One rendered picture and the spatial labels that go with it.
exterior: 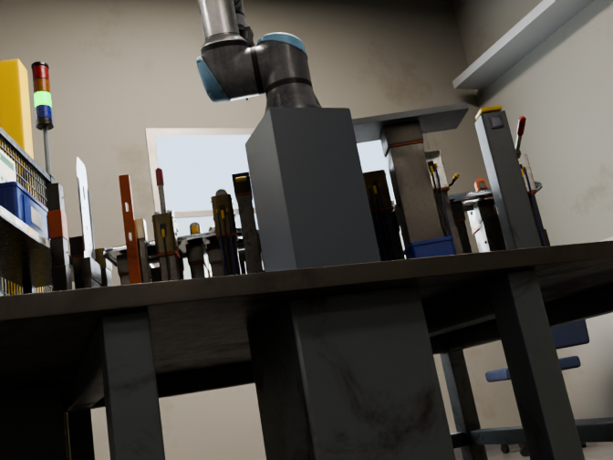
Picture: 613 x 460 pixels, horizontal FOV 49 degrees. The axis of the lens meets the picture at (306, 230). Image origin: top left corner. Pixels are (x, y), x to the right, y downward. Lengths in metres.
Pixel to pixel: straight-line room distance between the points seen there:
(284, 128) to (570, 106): 3.26
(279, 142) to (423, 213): 0.50
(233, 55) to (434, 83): 3.58
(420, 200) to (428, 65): 3.44
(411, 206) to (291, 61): 0.49
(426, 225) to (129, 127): 2.67
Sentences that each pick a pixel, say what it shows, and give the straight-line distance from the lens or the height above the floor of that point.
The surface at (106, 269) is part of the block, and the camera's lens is 2.28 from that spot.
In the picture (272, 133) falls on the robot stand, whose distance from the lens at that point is 1.50.
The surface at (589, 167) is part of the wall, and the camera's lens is 4.46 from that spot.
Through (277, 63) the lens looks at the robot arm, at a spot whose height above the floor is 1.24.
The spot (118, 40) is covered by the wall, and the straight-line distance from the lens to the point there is 4.44.
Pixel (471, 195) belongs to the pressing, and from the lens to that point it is 2.15.
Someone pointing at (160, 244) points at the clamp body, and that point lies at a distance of 1.95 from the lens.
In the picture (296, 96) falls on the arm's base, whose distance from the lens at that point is 1.59.
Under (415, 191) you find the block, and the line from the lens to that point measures 1.81.
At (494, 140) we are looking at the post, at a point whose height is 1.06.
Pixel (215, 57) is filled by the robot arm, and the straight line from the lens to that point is 1.67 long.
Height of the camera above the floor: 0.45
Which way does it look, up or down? 14 degrees up
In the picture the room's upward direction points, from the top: 10 degrees counter-clockwise
